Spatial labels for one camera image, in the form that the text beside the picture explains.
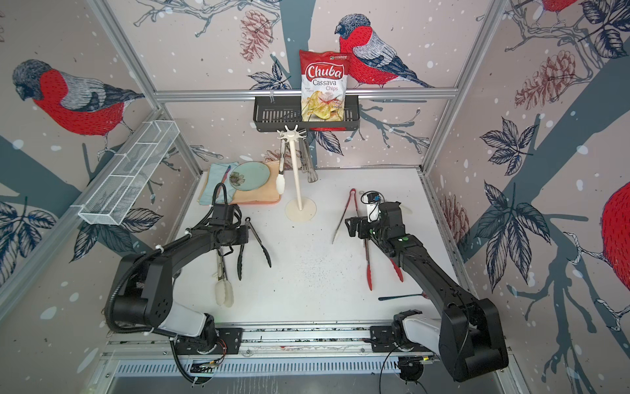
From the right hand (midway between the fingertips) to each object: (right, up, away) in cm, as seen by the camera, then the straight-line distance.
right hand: (357, 217), depth 86 cm
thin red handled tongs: (+2, +9, +27) cm, 29 cm away
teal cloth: (-66, +16, +32) cm, 75 cm away
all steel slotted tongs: (-16, +15, +7) cm, 23 cm away
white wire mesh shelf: (-75, +14, -9) cm, 77 cm away
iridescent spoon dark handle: (+23, -26, -3) cm, 35 cm away
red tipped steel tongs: (+4, -20, +1) cm, 20 cm away
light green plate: (-49, +17, +34) cm, 62 cm away
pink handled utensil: (-61, +15, +32) cm, 70 cm away
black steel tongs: (-43, -13, +4) cm, 45 cm away
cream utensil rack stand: (-22, +1, +20) cm, 30 cm away
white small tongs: (-28, +14, 0) cm, 31 cm away
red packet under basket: (-11, +33, +6) cm, 35 cm away
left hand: (-41, -5, +8) cm, 42 cm away
